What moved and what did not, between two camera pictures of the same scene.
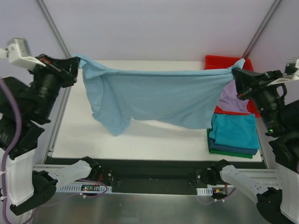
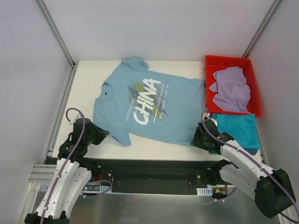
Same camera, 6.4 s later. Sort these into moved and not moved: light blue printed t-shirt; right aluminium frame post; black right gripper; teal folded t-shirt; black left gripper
Moved: light blue printed t-shirt; black right gripper; black left gripper
Not moved: teal folded t-shirt; right aluminium frame post
